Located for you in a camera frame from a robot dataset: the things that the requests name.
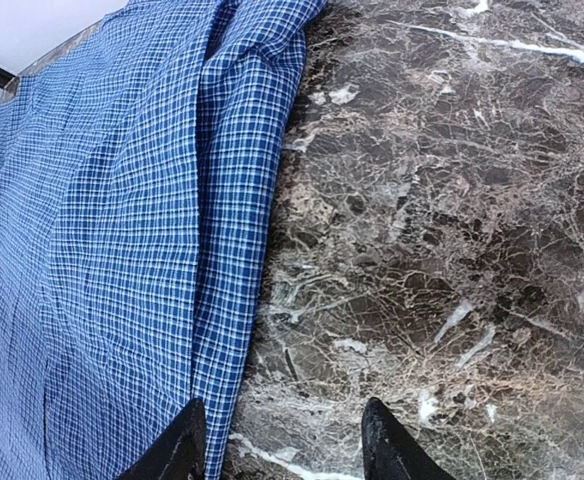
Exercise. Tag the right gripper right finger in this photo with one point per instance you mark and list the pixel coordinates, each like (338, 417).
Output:
(390, 452)

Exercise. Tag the blue checked long sleeve shirt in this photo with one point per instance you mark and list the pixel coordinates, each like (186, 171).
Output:
(137, 175)

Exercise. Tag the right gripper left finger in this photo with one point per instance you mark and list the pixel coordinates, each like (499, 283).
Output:
(179, 451)

